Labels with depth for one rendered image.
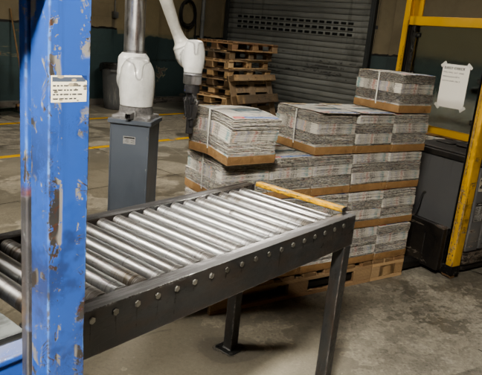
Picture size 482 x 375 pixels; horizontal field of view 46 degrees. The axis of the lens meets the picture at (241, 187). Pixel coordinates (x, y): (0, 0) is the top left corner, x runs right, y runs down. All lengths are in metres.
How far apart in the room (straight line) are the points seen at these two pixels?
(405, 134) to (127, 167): 1.70
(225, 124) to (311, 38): 8.25
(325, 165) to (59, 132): 2.36
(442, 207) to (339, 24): 6.81
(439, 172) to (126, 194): 2.26
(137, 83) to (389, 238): 1.90
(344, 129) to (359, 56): 7.16
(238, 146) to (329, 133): 0.65
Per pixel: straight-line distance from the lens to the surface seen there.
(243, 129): 2.62
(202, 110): 2.80
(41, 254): 0.97
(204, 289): 1.58
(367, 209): 3.45
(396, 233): 3.73
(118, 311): 1.38
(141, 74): 2.64
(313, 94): 10.76
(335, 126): 3.12
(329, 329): 2.34
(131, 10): 2.85
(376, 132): 3.35
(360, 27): 10.33
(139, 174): 2.68
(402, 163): 3.56
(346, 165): 3.25
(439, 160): 4.11
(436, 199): 4.15
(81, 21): 0.91
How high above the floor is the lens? 1.42
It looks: 15 degrees down
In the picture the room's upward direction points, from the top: 5 degrees clockwise
